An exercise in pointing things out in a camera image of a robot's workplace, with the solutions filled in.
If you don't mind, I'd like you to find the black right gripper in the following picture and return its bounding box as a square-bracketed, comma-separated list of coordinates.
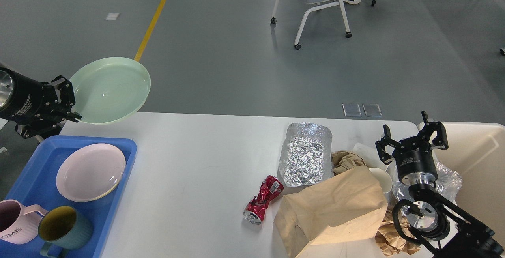
[375, 111, 449, 184]

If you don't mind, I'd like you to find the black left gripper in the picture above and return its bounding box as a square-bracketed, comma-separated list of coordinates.
[0, 68, 82, 139]

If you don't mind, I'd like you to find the green plate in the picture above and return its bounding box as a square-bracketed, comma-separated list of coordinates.
[70, 57, 151, 125]

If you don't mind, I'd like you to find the dark teal mug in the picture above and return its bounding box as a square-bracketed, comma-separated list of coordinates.
[38, 206, 94, 258]

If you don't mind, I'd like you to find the pink HOME mug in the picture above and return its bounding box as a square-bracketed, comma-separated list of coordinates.
[0, 199, 48, 244]

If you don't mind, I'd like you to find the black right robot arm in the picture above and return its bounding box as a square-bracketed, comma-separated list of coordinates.
[375, 111, 504, 258]

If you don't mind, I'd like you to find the white paper cup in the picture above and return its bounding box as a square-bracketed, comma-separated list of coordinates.
[369, 168, 393, 194]

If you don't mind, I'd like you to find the clear plastic wrap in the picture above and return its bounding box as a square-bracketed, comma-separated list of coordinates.
[388, 161, 462, 204]

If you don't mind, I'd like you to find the beige plastic bin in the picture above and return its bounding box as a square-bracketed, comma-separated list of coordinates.
[434, 122, 505, 245]

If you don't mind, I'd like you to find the pink plate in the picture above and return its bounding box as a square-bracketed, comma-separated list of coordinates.
[56, 143, 126, 202]

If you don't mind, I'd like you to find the crumpled brown paper upper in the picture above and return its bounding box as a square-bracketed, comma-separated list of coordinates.
[331, 151, 366, 175]

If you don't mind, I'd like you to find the crumpled brown paper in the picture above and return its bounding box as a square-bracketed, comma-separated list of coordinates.
[375, 206, 421, 257]
[331, 151, 366, 175]

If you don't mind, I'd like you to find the blue plastic tray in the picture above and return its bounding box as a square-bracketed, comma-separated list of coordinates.
[6, 135, 137, 258]

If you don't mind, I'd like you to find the brown paper bag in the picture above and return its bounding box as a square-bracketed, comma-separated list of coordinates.
[274, 166, 388, 258]

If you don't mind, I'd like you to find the crumpled brown paper lower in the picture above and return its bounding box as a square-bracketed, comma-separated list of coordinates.
[375, 206, 421, 257]

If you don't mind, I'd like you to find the aluminium foil tray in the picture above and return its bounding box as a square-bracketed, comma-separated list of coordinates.
[278, 122, 333, 187]

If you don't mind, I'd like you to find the crushed red soda can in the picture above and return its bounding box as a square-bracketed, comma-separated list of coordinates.
[243, 175, 284, 225]

